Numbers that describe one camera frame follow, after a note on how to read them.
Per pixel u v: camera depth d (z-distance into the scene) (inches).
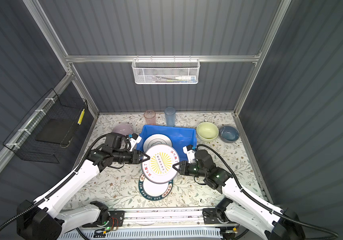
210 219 28.8
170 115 41.1
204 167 23.3
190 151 27.8
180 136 41.4
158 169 29.0
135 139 27.9
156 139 39.9
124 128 41.4
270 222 16.1
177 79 35.3
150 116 42.8
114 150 23.7
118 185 33.3
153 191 31.7
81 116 32.6
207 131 41.8
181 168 28.8
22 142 24.2
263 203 17.4
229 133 41.4
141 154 27.1
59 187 17.2
